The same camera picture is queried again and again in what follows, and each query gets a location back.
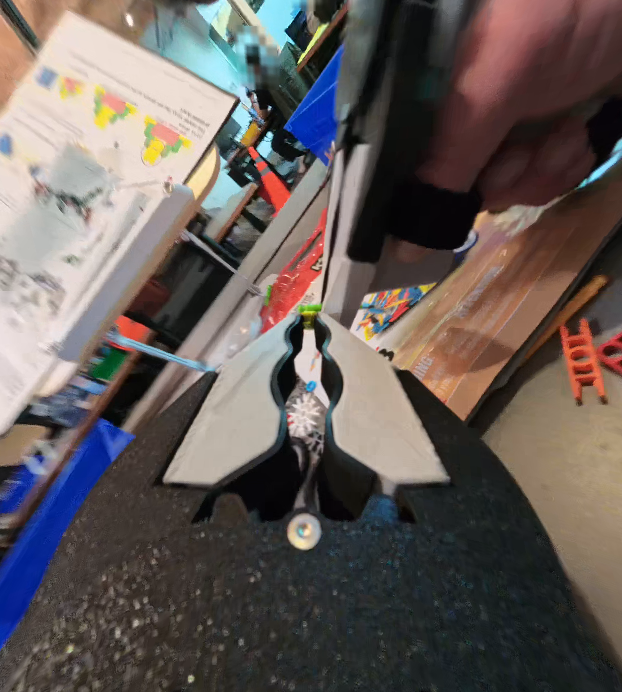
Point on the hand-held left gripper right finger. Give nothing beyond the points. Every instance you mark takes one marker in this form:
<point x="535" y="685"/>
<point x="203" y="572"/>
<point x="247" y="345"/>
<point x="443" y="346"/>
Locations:
<point x="381" y="427"/>

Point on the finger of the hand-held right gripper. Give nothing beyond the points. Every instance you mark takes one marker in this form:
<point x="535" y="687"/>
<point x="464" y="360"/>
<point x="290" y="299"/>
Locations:
<point x="338" y="243"/>

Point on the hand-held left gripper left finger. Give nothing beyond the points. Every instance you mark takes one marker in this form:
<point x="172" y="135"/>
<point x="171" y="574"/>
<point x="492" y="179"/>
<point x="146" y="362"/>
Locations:
<point x="224" y="427"/>

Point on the yellow clip connector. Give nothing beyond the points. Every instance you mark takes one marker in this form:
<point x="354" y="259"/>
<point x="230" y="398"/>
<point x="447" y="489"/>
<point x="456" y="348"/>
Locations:
<point x="309" y="311"/>

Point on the person's right hand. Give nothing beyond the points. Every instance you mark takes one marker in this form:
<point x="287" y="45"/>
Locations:
<point x="532" y="81"/>

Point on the white snowflake connector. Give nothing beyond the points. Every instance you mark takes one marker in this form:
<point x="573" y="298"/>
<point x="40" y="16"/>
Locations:
<point x="304" y="413"/>

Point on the orange traffic cone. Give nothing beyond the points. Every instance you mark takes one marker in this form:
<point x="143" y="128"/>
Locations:
<point x="270" y="184"/>

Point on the construction toy set plastic bag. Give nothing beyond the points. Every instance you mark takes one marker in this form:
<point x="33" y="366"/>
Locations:
<point x="505" y="297"/>

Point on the large blue plastic bin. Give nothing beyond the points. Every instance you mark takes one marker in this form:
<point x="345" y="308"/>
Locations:
<point x="35" y="540"/>

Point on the instruction booklet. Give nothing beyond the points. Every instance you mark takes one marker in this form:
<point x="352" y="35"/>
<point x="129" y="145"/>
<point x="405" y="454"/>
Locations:
<point x="73" y="189"/>

